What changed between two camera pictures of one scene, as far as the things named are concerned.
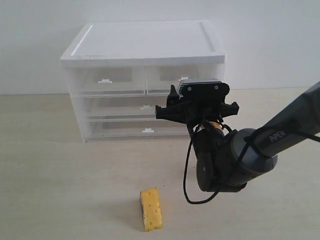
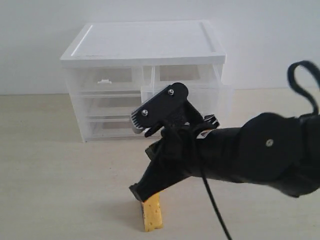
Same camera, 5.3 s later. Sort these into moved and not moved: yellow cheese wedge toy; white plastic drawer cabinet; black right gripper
Moved: black right gripper
Not moved: white plastic drawer cabinet; yellow cheese wedge toy
